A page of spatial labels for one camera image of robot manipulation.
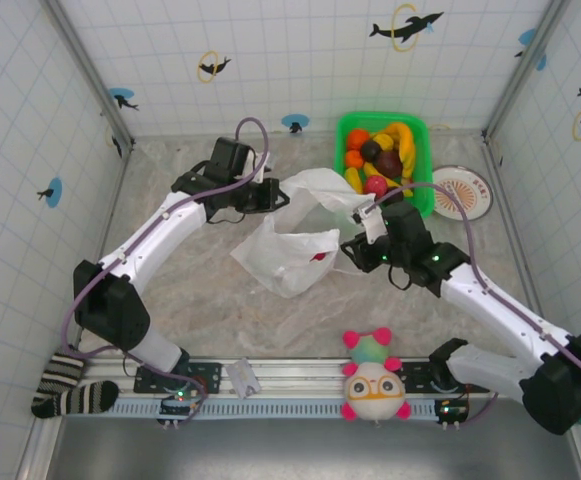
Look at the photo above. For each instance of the white plastic bag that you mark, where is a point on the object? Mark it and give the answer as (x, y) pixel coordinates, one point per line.
(290, 250)

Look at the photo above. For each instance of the large maroon fake plum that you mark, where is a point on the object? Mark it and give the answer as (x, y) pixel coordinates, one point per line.
(389, 164)

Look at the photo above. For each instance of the small fake tangerine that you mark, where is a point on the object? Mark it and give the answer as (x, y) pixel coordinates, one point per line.
(354, 159)

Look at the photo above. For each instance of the dark fake mangosteen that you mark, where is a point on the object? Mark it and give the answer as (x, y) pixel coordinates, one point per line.
(370, 150)
(394, 197)

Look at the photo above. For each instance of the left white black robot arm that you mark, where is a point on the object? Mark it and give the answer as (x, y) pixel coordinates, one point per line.
(145, 252)

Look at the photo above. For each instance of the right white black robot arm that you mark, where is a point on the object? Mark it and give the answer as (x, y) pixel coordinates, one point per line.
(490, 310)

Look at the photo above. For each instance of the small yellow fake banana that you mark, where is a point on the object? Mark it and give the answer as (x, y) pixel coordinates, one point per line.
(355, 179)
(371, 169)

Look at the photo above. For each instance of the large orange-yellow fake banana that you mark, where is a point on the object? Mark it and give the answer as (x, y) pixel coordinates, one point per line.
(407, 150)

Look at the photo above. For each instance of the yellow fake lemon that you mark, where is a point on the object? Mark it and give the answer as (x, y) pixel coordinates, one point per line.
(384, 139)

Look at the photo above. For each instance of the fake orange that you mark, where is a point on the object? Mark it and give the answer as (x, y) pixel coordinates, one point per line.
(358, 139)

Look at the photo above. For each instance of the blue circle black fish sticker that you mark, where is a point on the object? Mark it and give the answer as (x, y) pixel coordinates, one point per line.
(295, 121)
(55, 190)
(120, 95)
(527, 36)

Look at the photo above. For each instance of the green plastic basket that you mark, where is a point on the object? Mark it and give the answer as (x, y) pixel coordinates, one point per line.
(340, 150)

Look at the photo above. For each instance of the round white printed plate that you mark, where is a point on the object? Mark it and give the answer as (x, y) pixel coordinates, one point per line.
(475, 192)

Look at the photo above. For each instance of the round plush toy with glasses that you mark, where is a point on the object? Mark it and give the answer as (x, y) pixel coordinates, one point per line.
(375, 390)

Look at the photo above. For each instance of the black white striped sock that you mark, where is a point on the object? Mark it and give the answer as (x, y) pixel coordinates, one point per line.
(70, 400)

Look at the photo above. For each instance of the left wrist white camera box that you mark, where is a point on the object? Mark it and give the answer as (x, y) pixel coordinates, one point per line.
(261, 165)

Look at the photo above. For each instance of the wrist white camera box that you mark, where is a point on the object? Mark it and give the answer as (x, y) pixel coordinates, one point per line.
(370, 222)
(261, 165)

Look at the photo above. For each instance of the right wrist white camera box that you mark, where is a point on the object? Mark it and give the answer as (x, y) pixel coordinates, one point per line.
(370, 222)

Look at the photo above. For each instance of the aluminium frame side bar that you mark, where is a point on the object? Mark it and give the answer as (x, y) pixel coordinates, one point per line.
(115, 200)

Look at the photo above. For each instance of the aluminium mounting rail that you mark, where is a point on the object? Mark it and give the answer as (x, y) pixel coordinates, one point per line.
(300, 375)

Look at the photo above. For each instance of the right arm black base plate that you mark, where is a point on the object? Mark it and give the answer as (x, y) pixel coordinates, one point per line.
(415, 375)

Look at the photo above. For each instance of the aluminium corner post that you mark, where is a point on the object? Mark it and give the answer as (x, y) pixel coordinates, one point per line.
(90, 75)
(520, 75)

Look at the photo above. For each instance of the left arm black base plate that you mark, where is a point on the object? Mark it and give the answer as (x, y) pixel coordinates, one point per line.
(210, 375)

